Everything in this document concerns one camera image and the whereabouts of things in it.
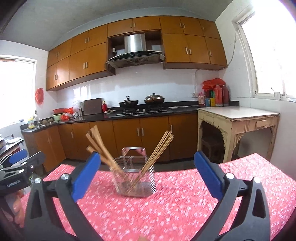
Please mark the red floral tablecloth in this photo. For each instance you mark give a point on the red floral tablecloth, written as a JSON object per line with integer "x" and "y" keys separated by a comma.
{"x": 181, "y": 204}

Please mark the wooden lower cabinets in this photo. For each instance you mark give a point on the wooden lower cabinets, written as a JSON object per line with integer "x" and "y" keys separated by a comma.
{"x": 66, "y": 142}

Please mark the black wok on stove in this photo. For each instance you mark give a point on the black wok on stove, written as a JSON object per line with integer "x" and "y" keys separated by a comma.
{"x": 128, "y": 103}

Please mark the left window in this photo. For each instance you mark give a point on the left window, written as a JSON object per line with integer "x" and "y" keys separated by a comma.
{"x": 17, "y": 90}

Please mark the red oil jugs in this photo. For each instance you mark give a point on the red oil jugs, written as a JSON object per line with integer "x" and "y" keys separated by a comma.
{"x": 221, "y": 96}

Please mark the wire utensil holder basket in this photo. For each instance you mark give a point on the wire utensil holder basket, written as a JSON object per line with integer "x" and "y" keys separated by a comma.
{"x": 127, "y": 177}

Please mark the chopstick in basket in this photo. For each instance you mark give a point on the chopstick in basket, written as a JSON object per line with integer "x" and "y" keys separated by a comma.
{"x": 105, "y": 148}
{"x": 96, "y": 141}
{"x": 150, "y": 159}

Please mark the stacked bowls with red bag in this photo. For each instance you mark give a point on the stacked bowls with red bag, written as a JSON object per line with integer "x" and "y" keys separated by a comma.
{"x": 63, "y": 114}

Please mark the chopstick in basket right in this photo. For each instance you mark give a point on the chopstick in basket right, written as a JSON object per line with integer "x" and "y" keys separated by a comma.
{"x": 150, "y": 159}

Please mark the red plastic bag on table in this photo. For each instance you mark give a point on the red plastic bag on table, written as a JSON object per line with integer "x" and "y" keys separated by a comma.
{"x": 210, "y": 84}

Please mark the steel range hood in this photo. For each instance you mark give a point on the steel range hood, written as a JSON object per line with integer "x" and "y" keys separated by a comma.
{"x": 135, "y": 49}

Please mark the red hanging wall ornament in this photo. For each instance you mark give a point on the red hanging wall ornament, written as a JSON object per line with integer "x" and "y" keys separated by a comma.
{"x": 39, "y": 96}

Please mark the wooden cabinets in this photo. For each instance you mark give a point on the wooden cabinets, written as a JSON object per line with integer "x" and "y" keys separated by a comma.
{"x": 175, "y": 41}
{"x": 66, "y": 142}

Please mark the red bottle on counter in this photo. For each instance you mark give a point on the red bottle on counter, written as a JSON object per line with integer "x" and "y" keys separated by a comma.
{"x": 104, "y": 106}

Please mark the wooden upper cabinets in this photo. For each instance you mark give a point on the wooden upper cabinets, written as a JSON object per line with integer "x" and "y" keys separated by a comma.
{"x": 175, "y": 41}

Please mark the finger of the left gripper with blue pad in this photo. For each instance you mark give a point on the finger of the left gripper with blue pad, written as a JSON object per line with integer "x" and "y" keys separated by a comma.
{"x": 18, "y": 156}

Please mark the right window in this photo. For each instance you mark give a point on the right window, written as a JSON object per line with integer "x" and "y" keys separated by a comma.
{"x": 267, "y": 32}

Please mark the yellow dish soap bottle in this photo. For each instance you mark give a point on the yellow dish soap bottle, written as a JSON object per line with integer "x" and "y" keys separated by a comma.
{"x": 31, "y": 123}

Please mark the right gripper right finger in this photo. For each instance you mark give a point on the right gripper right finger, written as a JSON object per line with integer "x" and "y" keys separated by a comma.
{"x": 252, "y": 220}

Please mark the cream wooden side table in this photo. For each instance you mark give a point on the cream wooden side table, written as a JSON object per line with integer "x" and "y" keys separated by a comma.
{"x": 235, "y": 121}

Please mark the black countertop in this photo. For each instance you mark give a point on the black countertop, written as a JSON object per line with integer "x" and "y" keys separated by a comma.
{"x": 178, "y": 107}

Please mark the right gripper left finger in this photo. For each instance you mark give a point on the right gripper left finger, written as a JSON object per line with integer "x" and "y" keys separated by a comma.
{"x": 42, "y": 221}

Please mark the window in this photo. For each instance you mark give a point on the window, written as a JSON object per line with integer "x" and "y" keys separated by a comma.
{"x": 17, "y": 90}
{"x": 267, "y": 32}

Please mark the person's left hand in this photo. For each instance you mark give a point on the person's left hand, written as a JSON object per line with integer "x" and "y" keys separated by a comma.
{"x": 19, "y": 218}

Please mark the dark wooden cutting board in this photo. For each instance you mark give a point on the dark wooden cutting board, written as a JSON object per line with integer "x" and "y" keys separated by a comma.
{"x": 92, "y": 106}

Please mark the gas stove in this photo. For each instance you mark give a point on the gas stove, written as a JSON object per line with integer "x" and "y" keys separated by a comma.
{"x": 144, "y": 111}

